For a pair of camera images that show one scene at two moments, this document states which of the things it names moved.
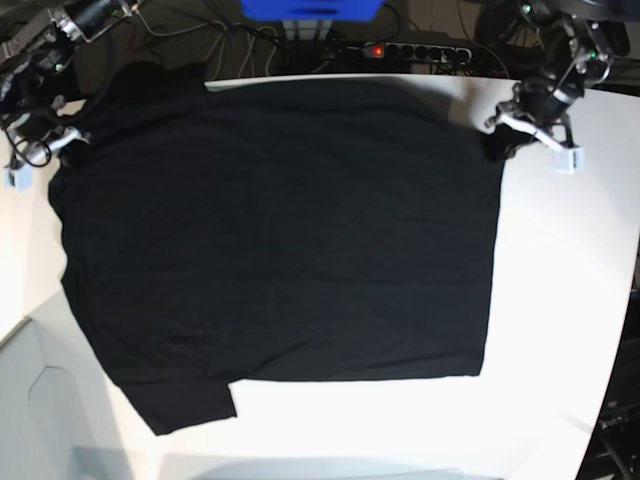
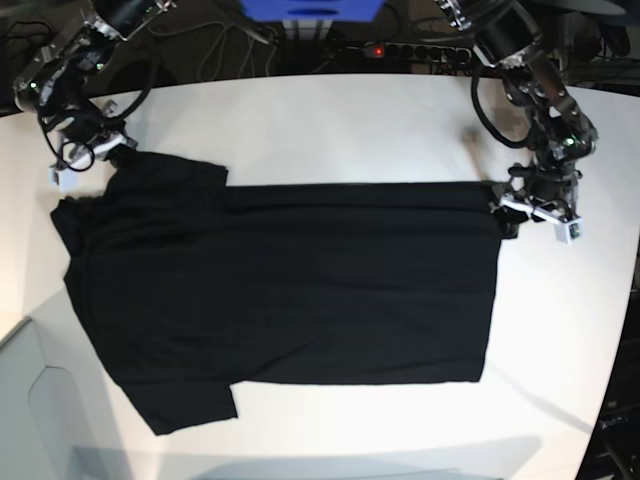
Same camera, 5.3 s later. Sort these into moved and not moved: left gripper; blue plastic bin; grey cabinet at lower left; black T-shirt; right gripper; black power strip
Moved: black T-shirt; right gripper; left gripper
Not moved: black power strip; grey cabinet at lower left; blue plastic bin
